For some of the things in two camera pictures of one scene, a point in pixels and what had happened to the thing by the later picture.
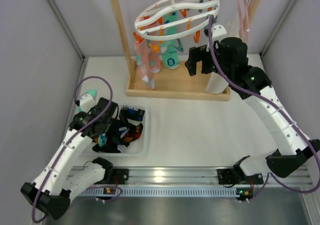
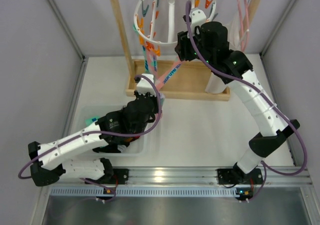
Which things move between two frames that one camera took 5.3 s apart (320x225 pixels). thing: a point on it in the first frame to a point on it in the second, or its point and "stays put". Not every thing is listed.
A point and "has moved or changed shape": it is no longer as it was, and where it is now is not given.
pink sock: [154, 59] to [150, 62]
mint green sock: [93, 93] has moved or changed shape
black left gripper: [100, 129] to [145, 95]
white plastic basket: [139, 147] stays put
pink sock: [142, 58] to [167, 74]
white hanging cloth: [217, 84] stays put
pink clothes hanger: [247, 14] stays put
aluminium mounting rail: [186, 182] stays put
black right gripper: [204, 60] to [181, 46]
